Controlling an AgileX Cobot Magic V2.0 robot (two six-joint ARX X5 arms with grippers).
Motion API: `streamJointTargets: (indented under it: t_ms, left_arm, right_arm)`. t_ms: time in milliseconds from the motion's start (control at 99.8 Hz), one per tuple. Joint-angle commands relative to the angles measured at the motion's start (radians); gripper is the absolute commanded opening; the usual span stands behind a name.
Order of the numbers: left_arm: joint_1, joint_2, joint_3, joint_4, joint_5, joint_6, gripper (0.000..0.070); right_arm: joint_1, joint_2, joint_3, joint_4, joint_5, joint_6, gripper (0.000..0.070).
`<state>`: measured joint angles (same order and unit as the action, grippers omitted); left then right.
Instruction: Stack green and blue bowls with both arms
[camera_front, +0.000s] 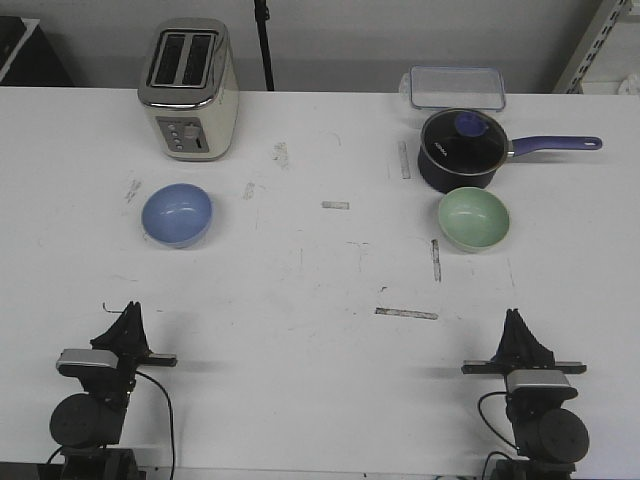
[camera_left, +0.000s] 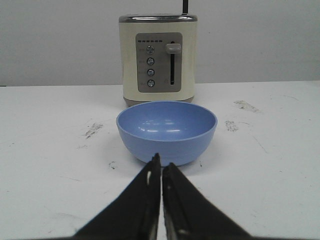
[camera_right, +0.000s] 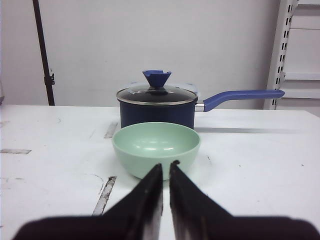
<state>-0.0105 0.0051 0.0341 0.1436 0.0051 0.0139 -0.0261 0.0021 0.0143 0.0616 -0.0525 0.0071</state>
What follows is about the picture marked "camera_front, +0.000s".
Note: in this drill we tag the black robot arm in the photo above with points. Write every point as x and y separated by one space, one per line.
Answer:
87 426
548 439

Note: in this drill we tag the black tripod pole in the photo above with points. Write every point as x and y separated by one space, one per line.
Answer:
262 15

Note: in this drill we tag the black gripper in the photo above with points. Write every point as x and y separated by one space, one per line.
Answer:
534 389
115 388

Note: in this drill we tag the grey metal shelf upright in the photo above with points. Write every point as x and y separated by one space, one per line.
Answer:
606 59

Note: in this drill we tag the cream and chrome toaster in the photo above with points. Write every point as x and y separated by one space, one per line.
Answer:
189 90

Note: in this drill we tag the green bowl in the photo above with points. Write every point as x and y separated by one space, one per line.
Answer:
473 219

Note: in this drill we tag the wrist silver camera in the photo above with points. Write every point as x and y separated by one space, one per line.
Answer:
86 363
536 379

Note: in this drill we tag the dark blue saucepan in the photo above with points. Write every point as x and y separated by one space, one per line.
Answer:
445 182

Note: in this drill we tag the glass pot lid blue knob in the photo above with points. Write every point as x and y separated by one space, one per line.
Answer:
464 141

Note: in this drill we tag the blue bowl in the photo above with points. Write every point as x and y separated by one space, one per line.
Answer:
177 215

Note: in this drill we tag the clear plastic food container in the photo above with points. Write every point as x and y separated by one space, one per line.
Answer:
438 87

